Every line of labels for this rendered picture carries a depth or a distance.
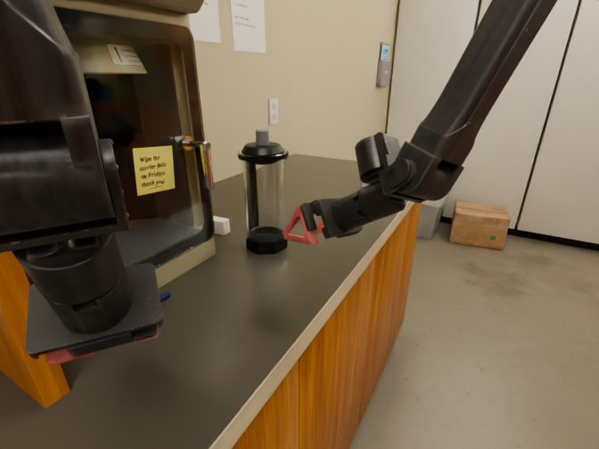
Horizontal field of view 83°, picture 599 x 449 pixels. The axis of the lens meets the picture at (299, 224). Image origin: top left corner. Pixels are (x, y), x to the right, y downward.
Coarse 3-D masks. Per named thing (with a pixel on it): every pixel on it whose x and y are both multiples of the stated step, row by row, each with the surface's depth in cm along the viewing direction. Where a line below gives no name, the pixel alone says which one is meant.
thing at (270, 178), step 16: (256, 176) 70; (272, 176) 70; (256, 192) 71; (272, 192) 72; (256, 208) 73; (272, 208) 73; (256, 224) 74; (272, 224) 74; (256, 240) 76; (272, 240) 76
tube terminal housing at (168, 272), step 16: (64, 0) 42; (80, 0) 44; (96, 0) 45; (112, 0) 47; (128, 16) 49; (144, 16) 51; (160, 16) 54; (176, 16) 56; (192, 256) 70; (208, 256) 75; (160, 272) 64; (176, 272) 68
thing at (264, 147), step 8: (256, 136) 70; (264, 136) 70; (248, 144) 71; (256, 144) 71; (264, 144) 70; (272, 144) 71; (280, 144) 72; (248, 152) 69; (256, 152) 68; (264, 152) 68; (272, 152) 69; (280, 152) 70
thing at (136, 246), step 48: (96, 48) 45; (144, 48) 51; (192, 48) 59; (96, 96) 47; (144, 96) 53; (192, 96) 61; (144, 144) 54; (192, 192) 65; (144, 240) 58; (192, 240) 68
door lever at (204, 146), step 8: (184, 144) 61; (192, 144) 61; (200, 144) 59; (208, 144) 59; (200, 152) 60; (208, 152) 60; (208, 160) 60; (208, 168) 61; (208, 176) 61; (208, 184) 62
